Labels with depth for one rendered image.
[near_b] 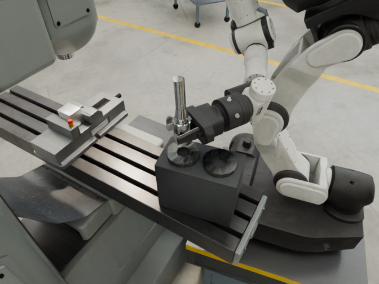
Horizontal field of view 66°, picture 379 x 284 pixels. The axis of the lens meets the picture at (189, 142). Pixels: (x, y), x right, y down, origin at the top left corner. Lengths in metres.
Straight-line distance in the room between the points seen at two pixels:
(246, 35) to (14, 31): 0.62
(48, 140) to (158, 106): 1.80
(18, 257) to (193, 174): 0.45
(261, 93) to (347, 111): 2.35
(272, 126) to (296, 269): 0.67
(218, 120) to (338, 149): 1.99
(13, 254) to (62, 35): 0.51
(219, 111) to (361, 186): 0.79
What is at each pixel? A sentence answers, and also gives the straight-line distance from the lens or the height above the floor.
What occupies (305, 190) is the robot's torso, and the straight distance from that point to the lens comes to 1.31.
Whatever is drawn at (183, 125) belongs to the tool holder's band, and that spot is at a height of 1.24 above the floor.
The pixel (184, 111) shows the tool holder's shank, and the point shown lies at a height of 1.27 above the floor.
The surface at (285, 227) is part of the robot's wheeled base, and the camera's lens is 1.34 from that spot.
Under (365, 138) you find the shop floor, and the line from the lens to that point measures 2.84.
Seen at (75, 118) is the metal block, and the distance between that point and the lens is 1.09.
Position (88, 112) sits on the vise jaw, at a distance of 1.10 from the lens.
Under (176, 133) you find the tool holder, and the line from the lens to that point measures 0.71.
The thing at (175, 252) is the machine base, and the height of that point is 0.18.
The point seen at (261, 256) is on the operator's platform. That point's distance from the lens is 1.45.
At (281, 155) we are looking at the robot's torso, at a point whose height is 0.82.
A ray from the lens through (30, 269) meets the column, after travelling 0.89.
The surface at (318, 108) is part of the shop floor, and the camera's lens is 3.00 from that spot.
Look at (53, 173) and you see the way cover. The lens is 1.19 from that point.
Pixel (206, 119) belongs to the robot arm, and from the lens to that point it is 0.72.
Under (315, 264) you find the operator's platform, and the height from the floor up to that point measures 0.40.
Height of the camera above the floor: 1.69
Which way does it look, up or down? 44 degrees down
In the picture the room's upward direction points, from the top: straight up
